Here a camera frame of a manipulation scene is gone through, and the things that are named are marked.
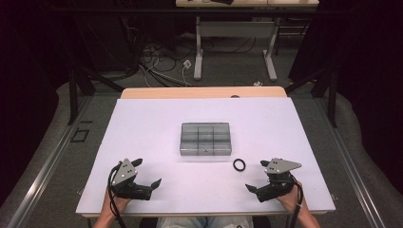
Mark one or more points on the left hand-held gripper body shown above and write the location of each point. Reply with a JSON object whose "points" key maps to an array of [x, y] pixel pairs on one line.
{"points": [[125, 173]]}

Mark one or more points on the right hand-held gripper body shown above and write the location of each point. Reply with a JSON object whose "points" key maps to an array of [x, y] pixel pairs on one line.
{"points": [[278, 183]]}

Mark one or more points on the clear plastic compartment box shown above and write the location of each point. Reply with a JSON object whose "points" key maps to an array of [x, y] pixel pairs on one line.
{"points": [[205, 139]]}

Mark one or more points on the person's right hand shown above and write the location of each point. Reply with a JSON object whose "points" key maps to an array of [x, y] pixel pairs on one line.
{"points": [[293, 199]]}

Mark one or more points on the person's left hand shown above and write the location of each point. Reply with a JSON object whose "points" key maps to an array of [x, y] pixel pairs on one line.
{"points": [[114, 203]]}

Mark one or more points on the white table sheet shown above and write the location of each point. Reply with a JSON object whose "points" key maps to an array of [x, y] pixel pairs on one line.
{"points": [[152, 136]]}

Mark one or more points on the person's light pants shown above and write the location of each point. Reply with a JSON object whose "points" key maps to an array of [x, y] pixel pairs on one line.
{"points": [[190, 222]]}

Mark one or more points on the black tape strip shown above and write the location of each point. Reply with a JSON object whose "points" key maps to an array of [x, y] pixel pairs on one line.
{"points": [[86, 122]]}

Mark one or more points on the white plug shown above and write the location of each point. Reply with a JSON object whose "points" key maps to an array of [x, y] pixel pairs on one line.
{"points": [[257, 83]]}

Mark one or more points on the black metal stand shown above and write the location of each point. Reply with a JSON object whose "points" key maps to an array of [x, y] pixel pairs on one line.
{"points": [[73, 95], [332, 95]]}

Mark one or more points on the white power adapter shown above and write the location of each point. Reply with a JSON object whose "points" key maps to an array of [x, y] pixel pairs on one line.
{"points": [[187, 63]]}

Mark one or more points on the white-framed background desk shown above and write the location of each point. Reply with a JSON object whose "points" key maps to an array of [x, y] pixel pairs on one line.
{"points": [[234, 29]]}

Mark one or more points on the metal floor rail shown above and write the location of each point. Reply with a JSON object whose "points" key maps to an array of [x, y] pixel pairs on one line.
{"points": [[47, 171], [351, 171]]}

